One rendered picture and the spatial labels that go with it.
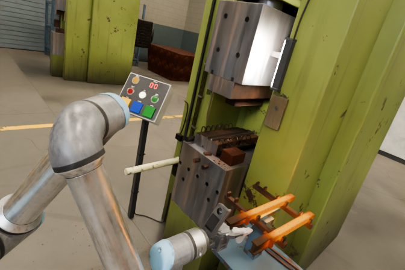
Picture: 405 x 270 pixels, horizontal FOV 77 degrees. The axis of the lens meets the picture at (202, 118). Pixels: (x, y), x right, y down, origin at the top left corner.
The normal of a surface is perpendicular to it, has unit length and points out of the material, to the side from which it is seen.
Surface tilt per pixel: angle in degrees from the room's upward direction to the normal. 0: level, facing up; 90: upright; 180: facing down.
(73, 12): 90
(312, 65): 90
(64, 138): 53
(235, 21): 90
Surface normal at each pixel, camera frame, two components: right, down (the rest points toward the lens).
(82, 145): 0.57, -0.23
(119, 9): 0.56, 0.38
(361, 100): -0.73, 0.06
